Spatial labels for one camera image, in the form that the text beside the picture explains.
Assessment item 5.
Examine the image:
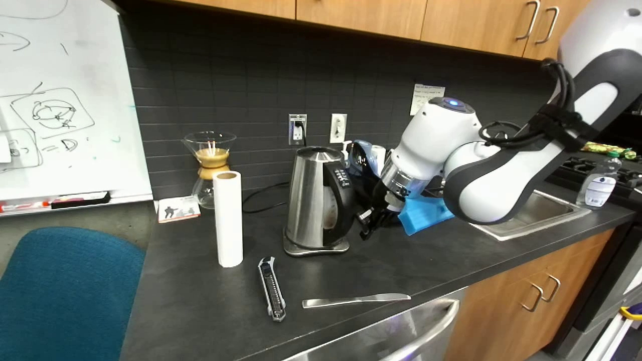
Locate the stainless steel electric kettle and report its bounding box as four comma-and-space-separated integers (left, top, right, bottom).
283, 146, 359, 257

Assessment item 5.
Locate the blue sponge cloth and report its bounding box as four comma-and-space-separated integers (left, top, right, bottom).
399, 195, 455, 236

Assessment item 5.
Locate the white cup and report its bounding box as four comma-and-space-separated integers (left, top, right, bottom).
371, 145, 387, 176

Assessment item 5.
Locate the blue translucent jug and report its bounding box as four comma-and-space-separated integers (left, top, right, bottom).
346, 139, 381, 180

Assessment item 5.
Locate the silver butter knife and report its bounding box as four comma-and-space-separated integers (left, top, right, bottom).
302, 293, 412, 309

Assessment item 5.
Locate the white paper note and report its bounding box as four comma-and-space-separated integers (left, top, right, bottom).
410, 84, 445, 116

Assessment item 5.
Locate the stainless steel dishwasher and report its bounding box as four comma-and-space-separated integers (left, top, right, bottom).
281, 287, 469, 361

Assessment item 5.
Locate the black utility knife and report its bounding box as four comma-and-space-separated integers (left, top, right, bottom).
258, 257, 287, 322

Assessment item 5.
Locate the stainless steel sink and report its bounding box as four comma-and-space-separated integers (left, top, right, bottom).
469, 190, 592, 242

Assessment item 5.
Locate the white paper towel roll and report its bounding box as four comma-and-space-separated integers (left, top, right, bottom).
213, 171, 244, 268

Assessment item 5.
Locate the wooden base cabinet door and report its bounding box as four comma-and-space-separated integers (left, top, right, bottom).
541, 229, 615, 351
444, 268, 551, 361

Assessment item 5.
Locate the glass pour-over coffee carafe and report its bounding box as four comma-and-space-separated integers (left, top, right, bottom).
182, 131, 237, 210

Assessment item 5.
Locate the small printed card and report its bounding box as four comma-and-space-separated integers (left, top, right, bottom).
157, 196, 201, 223

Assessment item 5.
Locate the clear soap bottle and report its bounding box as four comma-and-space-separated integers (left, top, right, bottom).
576, 158, 622, 210

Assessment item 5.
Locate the green snack packet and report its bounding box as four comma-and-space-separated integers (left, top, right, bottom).
581, 141, 637, 160

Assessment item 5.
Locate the black stove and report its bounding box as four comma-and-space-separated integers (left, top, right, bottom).
546, 153, 642, 211

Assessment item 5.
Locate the black whiteboard eraser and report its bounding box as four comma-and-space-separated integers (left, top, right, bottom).
51, 192, 111, 210

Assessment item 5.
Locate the blue chair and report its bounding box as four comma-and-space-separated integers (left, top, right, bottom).
0, 227, 147, 361

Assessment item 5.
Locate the whiteboard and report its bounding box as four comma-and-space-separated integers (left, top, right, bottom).
0, 0, 153, 217

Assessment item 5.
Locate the red marker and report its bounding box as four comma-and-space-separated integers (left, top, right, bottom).
0, 201, 51, 213

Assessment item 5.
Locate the white switch plate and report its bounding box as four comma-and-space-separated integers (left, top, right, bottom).
330, 113, 348, 144

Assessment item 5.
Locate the wall socket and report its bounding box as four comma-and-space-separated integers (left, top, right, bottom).
288, 114, 307, 146

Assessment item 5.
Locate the black cable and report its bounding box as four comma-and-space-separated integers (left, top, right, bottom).
242, 120, 307, 214

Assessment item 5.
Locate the dishwasher handle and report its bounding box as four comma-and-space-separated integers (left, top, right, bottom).
384, 299, 460, 361

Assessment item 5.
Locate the base cabinet door handle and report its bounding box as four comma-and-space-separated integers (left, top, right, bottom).
541, 274, 562, 303
520, 282, 544, 313

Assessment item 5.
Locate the wooden wall cabinet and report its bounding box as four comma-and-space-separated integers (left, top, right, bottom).
166, 0, 593, 62

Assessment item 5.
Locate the wall cabinet door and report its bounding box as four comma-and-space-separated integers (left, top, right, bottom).
420, 0, 535, 58
523, 0, 593, 62
296, 0, 428, 41

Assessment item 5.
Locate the wall cabinet door handle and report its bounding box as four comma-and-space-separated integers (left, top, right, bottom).
516, 0, 541, 41
535, 6, 560, 45

